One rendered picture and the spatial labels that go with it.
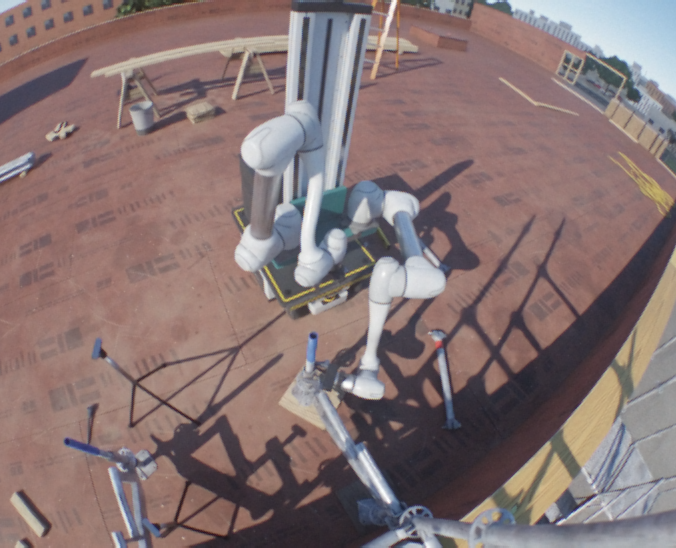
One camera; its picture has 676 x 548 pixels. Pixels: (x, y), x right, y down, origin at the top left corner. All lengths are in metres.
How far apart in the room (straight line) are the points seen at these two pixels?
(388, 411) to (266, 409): 0.72
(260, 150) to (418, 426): 1.71
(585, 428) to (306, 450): 1.48
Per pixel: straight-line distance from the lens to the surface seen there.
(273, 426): 1.95
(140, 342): 2.33
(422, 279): 1.35
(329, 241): 1.37
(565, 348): 2.99
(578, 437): 1.77
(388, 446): 2.00
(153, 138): 4.37
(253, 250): 1.44
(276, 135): 1.04
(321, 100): 1.55
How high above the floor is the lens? 1.91
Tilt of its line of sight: 52 degrees down
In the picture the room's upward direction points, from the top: 11 degrees clockwise
